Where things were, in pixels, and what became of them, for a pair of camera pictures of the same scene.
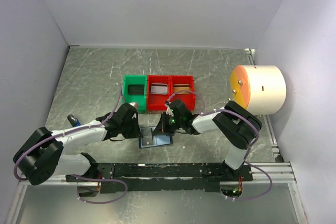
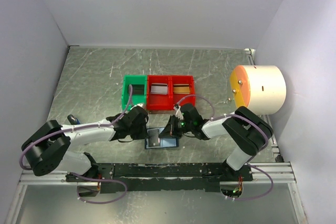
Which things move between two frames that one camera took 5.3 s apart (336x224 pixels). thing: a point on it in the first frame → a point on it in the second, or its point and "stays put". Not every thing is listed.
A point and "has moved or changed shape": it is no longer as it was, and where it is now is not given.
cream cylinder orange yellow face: x=260 y=89 stays put
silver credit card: x=159 y=88 stays put
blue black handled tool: x=73 y=120 stays put
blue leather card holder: x=147 y=138 has moved or changed shape
